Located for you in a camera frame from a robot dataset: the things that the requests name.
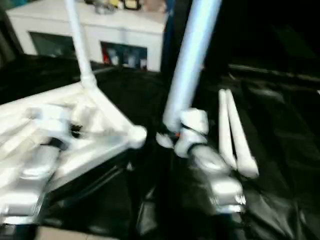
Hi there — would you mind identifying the black box with tan label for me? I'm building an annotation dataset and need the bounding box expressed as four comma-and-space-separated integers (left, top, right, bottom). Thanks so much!
167, 0, 281, 71

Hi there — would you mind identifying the white plastic table leg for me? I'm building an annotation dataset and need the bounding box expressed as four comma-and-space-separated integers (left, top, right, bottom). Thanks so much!
218, 89, 239, 171
156, 0, 223, 149
225, 90, 260, 179
64, 0, 98, 90

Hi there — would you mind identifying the white cabinet with glass doors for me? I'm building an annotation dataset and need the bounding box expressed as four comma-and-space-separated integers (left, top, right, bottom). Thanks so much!
5, 0, 170, 72

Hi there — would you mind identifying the red bottle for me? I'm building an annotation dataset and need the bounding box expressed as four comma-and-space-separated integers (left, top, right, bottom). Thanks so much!
101, 46, 112, 65

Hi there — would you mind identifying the dark metal rail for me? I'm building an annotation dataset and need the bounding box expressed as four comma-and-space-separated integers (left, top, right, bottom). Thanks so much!
227, 64, 320, 83

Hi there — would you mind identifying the black mat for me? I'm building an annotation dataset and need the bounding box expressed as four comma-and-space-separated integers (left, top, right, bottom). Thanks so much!
0, 54, 320, 240

